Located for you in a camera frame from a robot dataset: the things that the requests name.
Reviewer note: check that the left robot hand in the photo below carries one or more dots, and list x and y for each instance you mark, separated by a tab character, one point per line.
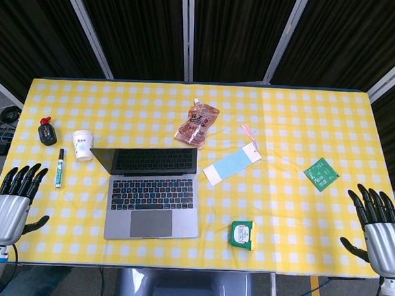
5	214

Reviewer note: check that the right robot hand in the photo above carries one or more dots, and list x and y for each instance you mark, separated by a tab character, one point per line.
380	240

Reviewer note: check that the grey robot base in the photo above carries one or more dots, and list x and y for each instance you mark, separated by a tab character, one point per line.
183	286

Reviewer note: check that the grey laptop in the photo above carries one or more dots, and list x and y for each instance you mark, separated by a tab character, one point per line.
150	198

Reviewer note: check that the black white marker pen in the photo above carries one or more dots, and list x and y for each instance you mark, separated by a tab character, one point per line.
59	169

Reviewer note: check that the green square sachet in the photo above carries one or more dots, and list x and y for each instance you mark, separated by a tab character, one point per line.
321	175

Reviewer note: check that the black bottle with red cap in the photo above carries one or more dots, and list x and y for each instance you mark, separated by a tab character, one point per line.
46	133

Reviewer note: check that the white paper cup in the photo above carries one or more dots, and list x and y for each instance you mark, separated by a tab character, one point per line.
82	146

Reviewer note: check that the green white tissue pack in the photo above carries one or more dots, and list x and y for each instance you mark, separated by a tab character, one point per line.
242	233

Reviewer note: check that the yellow checkered tablecloth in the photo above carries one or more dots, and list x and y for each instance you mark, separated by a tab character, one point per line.
282	141

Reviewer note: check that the blue white bookmark with tassel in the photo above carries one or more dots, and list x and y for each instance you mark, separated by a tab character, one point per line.
231	165

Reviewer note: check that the orange spout drink pouch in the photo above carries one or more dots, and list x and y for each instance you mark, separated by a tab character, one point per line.
195	126

